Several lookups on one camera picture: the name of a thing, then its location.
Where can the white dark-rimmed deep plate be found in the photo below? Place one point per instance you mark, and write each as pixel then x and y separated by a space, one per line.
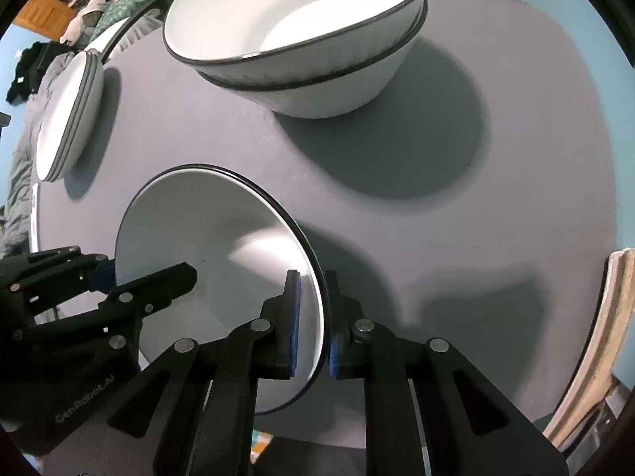
pixel 208 218

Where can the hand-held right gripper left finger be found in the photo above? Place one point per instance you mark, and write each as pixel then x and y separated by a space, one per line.
pixel 293 327

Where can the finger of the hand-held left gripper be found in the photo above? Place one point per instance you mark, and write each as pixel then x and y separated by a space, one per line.
pixel 101 277
pixel 163 282

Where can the grey puffy duvet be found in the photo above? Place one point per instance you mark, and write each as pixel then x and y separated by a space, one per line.
pixel 22 158

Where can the white crumpled clothing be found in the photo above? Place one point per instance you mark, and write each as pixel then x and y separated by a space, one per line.
pixel 84 17

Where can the black clothing pile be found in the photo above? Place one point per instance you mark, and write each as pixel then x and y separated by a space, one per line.
pixel 34 67

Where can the wooden wardrobe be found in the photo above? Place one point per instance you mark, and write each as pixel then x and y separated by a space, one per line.
pixel 59 5

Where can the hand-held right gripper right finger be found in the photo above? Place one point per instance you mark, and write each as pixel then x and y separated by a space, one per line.
pixel 333 352

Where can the light wooden frame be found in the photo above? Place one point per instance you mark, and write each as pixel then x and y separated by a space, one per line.
pixel 595 357

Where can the white ribbed dark-rimmed bowl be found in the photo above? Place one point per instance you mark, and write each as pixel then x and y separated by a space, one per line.
pixel 322 99
pixel 307 5

